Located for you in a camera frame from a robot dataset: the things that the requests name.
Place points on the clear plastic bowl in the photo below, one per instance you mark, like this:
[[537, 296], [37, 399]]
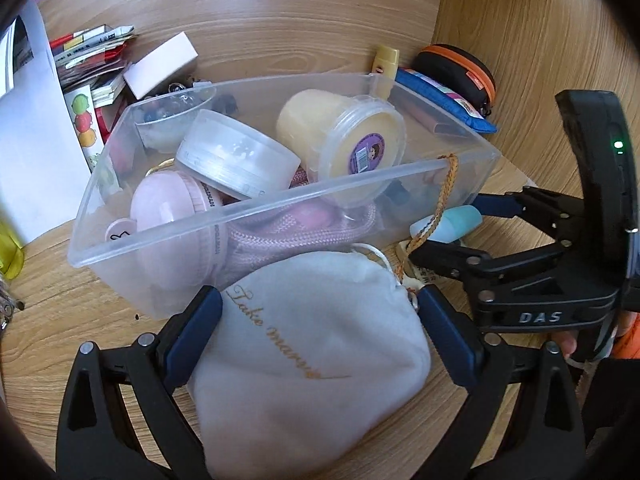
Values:
[[170, 130]]

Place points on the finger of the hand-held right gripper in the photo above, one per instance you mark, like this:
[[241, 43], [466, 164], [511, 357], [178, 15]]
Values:
[[495, 205], [450, 260]]

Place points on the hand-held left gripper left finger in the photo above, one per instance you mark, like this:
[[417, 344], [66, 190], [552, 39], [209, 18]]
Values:
[[195, 332]]

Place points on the yellow lidded plastic cup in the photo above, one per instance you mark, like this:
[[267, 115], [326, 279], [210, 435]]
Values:
[[310, 120]]

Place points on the pink round case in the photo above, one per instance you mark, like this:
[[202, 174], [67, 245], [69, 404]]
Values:
[[160, 205]]

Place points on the metal pens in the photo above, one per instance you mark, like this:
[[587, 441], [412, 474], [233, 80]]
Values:
[[7, 305]]

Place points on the white cardboard box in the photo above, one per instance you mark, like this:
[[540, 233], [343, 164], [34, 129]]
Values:
[[160, 62]]

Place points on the white paper sheet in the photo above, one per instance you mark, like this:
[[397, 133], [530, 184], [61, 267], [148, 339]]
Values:
[[40, 160]]

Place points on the person's right hand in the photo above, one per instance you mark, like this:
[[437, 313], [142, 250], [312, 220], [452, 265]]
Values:
[[567, 345]]

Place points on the yellow sunscreen bottle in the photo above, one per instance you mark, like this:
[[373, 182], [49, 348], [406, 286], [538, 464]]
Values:
[[385, 60]]

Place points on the red booklet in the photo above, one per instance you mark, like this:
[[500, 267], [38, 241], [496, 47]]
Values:
[[105, 125]]

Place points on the clear round lidded container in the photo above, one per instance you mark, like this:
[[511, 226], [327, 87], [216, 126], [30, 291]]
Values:
[[235, 155]]

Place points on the black case with orange zip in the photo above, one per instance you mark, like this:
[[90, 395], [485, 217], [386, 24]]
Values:
[[450, 67]]

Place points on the blue fabric pencil pouch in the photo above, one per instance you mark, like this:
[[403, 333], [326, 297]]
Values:
[[440, 95]]

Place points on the person's right forearm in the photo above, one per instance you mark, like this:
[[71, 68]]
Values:
[[630, 347]]

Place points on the clear plastic storage box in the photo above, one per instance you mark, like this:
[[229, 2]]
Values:
[[100, 240]]

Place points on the stack of booklets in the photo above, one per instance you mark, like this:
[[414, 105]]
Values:
[[90, 55]]

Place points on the yellow translucent plastic holder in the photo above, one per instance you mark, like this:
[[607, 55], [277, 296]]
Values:
[[10, 255]]

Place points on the fruit sticker sheet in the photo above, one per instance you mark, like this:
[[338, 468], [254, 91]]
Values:
[[82, 120]]

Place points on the light blue small bottle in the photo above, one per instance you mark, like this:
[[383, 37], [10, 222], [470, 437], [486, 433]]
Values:
[[457, 220]]

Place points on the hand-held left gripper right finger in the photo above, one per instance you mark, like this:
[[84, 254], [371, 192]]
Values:
[[450, 340]]

